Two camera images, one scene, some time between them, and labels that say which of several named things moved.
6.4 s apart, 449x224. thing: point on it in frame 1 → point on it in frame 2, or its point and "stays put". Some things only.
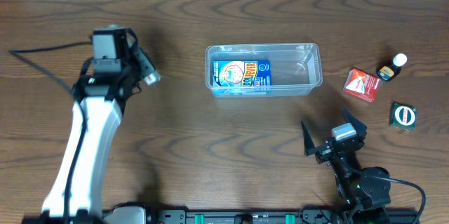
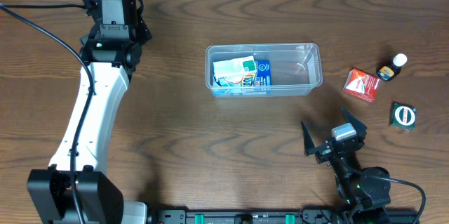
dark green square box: (403, 116) stays put
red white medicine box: (361, 85) stays put
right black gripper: (334, 145) stays put
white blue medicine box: (151, 78) → (233, 69)
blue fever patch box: (243, 75) stays put
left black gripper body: (141, 60) → (144, 30)
